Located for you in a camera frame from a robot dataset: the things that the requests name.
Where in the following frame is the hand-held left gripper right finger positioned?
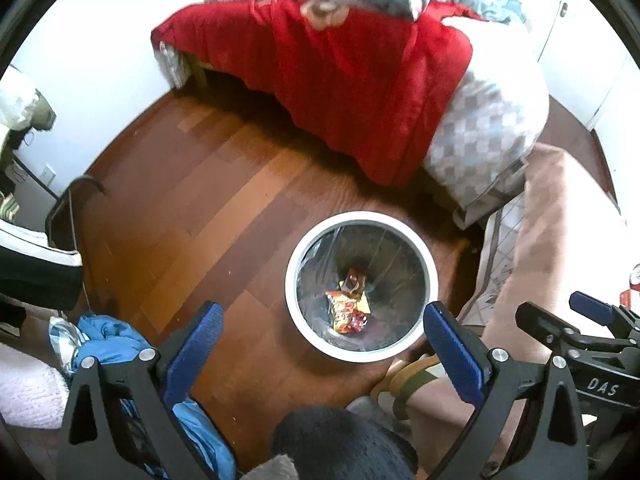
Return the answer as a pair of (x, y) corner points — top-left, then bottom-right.
(424, 301), (591, 480)

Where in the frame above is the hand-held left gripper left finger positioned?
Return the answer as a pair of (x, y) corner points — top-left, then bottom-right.
(56, 301), (224, 480)

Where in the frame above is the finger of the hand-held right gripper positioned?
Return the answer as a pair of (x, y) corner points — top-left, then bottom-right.
(515, 301), (596, 350)
(569, 290), (640, 333)

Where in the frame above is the white round trash bin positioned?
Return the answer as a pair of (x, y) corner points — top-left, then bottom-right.
(285, 211), (440, 363)

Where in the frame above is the striped green tan slipper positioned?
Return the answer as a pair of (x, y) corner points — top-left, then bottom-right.
(372, 352), (443, 422)

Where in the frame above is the blue cloth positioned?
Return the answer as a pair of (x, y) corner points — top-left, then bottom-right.
(74, 314), (237, 480)

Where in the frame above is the orange crumpled snack wrapper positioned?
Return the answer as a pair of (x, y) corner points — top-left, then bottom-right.
(325, 290), (372, 336)

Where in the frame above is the brown crumpled wrapper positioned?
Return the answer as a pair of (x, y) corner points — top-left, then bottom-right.
(340, 268), (368, 295)

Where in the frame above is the plaid cloth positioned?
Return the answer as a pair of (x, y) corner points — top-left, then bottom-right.
(48, 316), (82, 377)

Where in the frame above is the black fuzzy slipper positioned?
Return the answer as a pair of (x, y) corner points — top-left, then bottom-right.
(270, 406), (419, 480)

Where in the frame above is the pink fuzzy rug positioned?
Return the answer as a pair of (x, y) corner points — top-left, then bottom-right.
(0, 345), (69, 431)

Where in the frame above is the black and white bag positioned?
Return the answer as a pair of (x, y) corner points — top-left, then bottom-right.
(0, 227), (85, 312)

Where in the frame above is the grey checkered quilt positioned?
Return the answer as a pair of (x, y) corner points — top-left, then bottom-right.
(422, 14), (551, 211)

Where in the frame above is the white door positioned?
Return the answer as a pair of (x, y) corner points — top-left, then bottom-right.
(520, 0), (640, 131)

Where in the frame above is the white plastic bag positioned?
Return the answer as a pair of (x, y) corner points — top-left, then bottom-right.
(0, 65), (56, 133)

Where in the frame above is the red blanket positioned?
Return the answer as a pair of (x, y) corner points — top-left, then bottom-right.
(151, 0), (473, 187)

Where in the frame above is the wooden bed frame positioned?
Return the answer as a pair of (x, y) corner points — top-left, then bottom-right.
(159, 42), (211, 92)

